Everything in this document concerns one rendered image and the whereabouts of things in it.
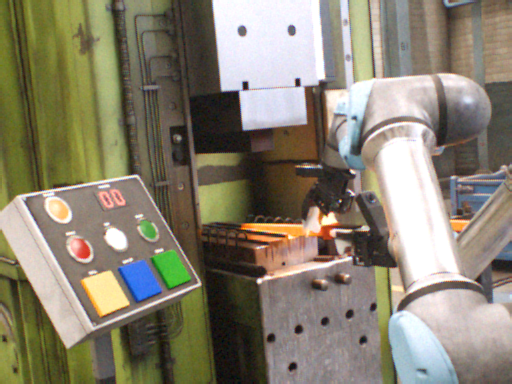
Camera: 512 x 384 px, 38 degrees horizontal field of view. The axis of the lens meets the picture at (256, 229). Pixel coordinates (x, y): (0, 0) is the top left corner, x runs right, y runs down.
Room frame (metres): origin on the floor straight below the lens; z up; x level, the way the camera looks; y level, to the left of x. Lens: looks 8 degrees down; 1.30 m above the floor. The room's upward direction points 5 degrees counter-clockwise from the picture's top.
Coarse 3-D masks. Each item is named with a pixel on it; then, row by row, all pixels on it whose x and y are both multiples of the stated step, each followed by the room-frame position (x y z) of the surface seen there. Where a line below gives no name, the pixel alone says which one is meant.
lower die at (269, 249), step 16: (208, 224) 2.17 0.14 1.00; (224, 240) 1.97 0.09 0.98; (240, 240) 1.93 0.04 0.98; (256, 240) 1.87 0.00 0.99; (272, 240) 1.84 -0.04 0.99; (288, 240) 1.86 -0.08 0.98; (304, 240) 1.89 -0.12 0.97; (224, 256) 1.92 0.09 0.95; (240, 256) 1.86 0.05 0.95; (256, 256) 1.80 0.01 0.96; (272, 256) 1.83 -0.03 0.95; (288, 256) 1.86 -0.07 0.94; (304, 256) 1.89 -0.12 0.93
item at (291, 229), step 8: (248, 224) 2.03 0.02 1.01; (256, 224) 2.00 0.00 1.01; (264, 224) 1.98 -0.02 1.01; (272, 224) 1.94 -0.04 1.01; (280, 224) 1.92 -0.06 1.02; (288, 224) 1.90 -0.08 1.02; (296, 224) 1.87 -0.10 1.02; (328, 224) 1.74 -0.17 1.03; (336, 224) 1.74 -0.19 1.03; (344, 224) 1.72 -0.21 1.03; (352, 224) 1.70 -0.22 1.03; (360, 224) 1.68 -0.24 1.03; (280, 232) 1.89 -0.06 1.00; (288, 232) 1.86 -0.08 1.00; (296, 232) 1.84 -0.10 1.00; (312, 232) 1.78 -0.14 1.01; (320, 232) 1.76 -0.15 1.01; (328, 232) 1.73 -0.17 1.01
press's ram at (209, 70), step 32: (192, 0) 1.85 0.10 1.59; (224, 0) 1.79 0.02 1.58; (256, 0) 1.84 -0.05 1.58; (288, 0) 1.90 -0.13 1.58; (192, 32) 1.86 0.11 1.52; (224, 32) 1.79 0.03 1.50; (256, 32) 1.84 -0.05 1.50; (288, 32) 1.90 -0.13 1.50; (192, 64) 1.87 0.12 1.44; (224, 64) 1.78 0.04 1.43; (256, 64) 1.83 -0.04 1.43; (288, 64) 1.89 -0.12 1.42; (192, 96) 1.89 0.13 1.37
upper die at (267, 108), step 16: (208, 96) 1.92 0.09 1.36; (224, 96) 1.86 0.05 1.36; (240, 96) 1.80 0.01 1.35; (256, 96) 1.83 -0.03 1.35; (272, 96) 1.86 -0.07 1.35; (288, 96) 1.88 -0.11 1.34; (304, 96) 1.91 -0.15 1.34; (192, 112) 1.99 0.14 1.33; (208, 112) 1.93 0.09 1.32; (224, 112) 1.86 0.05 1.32; (240, 112) 1.80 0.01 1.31; (256, 112) 1.83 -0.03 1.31; (272, 112) 1.85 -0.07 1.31; (288, 112) 1.88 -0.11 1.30; (304, 112) 1.91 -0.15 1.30; (192, 128) 2.00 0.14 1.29; (208, 128) 1.93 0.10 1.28; (224, 128) 1.87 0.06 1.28; (240, 128) 1.81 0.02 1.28; (256, 128) 1.82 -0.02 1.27
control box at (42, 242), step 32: (64, 192) 1.41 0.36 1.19; (96, 192) 1.47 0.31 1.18; (128, 192) 1.55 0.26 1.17; (0, 224) 1.35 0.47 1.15; (32, 224) 1.31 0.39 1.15; (64, 224) 1.36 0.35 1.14; (96, 224) 1.42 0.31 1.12; (128, 224) 1.49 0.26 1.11; (160, 224) 1.56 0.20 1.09; (32, 256) 1.31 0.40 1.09; (64, 256) 1.31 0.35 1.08; (96, 256) 1.37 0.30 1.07; (128, 256) 1.43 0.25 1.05; (64, 288) 1.28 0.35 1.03; (192, 288) 1.51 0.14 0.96; (64, 320) 1.28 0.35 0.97; (96, 320) 1.27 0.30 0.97; (128, 320) 1.39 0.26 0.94
